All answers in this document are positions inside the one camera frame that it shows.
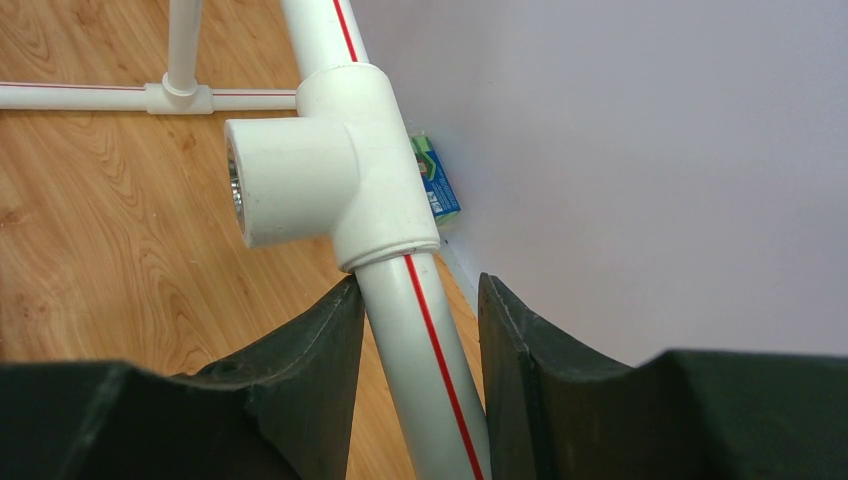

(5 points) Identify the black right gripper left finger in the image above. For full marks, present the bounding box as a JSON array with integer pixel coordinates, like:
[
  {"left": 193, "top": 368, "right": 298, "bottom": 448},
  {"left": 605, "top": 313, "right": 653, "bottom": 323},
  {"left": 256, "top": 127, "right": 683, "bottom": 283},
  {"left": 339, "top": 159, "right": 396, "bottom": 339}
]
[{"left": 1, "top": 276, "right": 364, "bottom": 479}]

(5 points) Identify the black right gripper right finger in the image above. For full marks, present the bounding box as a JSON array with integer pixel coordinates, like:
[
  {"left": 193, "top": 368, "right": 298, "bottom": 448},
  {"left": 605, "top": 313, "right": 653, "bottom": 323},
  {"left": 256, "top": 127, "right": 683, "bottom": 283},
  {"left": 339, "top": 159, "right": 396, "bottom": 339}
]
[{"left": 478, "top": 274, "right": 847, "bottom": 479}]

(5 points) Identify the white PVC pipe frame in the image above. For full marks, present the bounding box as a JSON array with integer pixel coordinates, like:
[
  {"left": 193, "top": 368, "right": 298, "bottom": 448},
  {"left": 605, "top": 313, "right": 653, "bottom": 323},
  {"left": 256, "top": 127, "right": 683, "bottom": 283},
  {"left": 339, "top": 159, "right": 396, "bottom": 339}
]
[{"left": 1, "top": 1, "right": 492, "bottom": 479}]

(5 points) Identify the green blue small box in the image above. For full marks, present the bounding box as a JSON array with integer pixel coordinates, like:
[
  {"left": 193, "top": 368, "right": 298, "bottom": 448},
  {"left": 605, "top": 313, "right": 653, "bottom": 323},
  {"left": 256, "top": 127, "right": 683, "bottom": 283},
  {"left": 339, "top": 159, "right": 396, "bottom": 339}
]
[{"left": 410, "top": 133, "right": 461, "bottom": 229}]

